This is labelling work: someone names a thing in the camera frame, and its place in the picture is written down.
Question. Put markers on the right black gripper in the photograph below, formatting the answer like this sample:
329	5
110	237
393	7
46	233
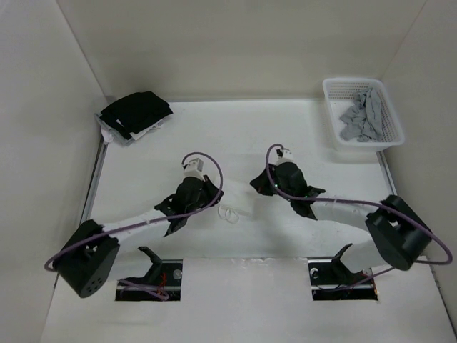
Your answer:
260	183

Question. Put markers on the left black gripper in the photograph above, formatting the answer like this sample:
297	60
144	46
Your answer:
211	190

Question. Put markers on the white tank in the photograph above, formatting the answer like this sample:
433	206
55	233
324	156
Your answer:
237	202
152	128

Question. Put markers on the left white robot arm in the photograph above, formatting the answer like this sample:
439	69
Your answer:
89	257

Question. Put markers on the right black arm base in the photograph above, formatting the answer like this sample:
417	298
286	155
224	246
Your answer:
331	280

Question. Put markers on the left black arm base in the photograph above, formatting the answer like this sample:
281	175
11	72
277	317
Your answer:
156	280

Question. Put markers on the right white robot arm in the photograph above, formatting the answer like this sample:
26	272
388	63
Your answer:
394	241

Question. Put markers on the white folded tank top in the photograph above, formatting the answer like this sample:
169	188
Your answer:
152	128

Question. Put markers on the black folded tank top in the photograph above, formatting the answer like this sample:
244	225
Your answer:
134	113

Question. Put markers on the white plastic basket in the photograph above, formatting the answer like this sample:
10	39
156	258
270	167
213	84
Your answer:
339	93

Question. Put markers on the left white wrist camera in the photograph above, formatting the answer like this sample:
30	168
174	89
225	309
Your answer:
194	168

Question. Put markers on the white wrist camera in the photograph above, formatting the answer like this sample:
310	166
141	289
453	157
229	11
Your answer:
194	168
284	156

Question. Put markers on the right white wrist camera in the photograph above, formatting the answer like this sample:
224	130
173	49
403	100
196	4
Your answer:
284	156

